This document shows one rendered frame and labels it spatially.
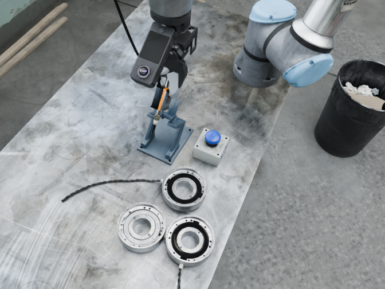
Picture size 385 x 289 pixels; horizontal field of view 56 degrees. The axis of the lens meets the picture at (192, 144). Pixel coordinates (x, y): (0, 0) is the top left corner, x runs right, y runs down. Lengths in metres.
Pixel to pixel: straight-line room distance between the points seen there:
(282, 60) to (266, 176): 1.03
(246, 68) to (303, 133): 1.08
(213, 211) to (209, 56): 0.54
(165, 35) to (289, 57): 0.38
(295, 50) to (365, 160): 1.32
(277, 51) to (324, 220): 1.10
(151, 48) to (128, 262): 0.44
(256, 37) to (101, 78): 0.46
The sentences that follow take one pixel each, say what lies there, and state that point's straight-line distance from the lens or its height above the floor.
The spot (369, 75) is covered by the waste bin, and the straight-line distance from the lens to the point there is 2.07.
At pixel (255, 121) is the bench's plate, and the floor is 0.80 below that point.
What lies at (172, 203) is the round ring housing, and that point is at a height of 0.84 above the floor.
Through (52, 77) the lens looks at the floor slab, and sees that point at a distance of 2.34.
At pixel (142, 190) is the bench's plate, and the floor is 0.80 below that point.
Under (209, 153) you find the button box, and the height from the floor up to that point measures 0.84.
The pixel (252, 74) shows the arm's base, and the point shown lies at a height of 0.84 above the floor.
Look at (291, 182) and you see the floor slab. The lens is 1.92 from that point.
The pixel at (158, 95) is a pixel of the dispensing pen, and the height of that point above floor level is 1.01.
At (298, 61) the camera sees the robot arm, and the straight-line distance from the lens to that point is 0.93.
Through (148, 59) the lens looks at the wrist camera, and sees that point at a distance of 0.66.
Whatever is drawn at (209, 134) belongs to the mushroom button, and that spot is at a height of 0.87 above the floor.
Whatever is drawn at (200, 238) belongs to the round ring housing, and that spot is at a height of 0.83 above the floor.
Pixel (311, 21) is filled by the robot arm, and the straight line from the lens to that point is 0.92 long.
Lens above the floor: 1.58
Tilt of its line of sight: 55 degrees down
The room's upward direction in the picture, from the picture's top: 7 degrees clockwise
